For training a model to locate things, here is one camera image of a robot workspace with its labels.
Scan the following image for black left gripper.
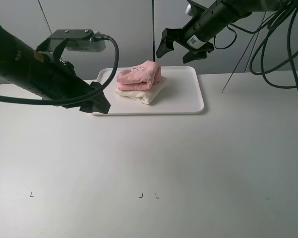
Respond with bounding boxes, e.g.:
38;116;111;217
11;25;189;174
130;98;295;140
39;61;111;114

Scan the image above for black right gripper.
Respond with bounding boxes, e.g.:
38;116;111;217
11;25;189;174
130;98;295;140
156;24;214;63

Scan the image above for pink towel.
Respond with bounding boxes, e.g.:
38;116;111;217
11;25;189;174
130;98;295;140
117;60;162;91

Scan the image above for cream white towel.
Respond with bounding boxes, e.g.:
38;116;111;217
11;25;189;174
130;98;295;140
116;77;167;105

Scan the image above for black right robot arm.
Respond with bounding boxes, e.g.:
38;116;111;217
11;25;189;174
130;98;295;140
156;0;298;63

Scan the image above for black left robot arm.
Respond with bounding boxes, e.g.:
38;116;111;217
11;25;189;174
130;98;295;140
0;24;113;114

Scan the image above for white rectangular plastic tray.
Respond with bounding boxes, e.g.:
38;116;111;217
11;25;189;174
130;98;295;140
104;66;204;116

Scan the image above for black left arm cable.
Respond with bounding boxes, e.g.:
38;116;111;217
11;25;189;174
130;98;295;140
0;33;120;106

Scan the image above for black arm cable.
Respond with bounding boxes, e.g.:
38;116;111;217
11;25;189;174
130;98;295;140
0;33;120;106
213;0;298;124

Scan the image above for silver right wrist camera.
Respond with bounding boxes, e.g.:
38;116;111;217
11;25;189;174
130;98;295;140
185;0;206;17

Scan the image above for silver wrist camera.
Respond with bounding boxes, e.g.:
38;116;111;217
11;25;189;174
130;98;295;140
36;29;107;54
185;0;206;17

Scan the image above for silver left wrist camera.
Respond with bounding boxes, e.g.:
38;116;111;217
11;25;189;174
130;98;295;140
36;29;107;54

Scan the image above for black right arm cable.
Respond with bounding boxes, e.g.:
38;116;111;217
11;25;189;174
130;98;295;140
213;0;298;124

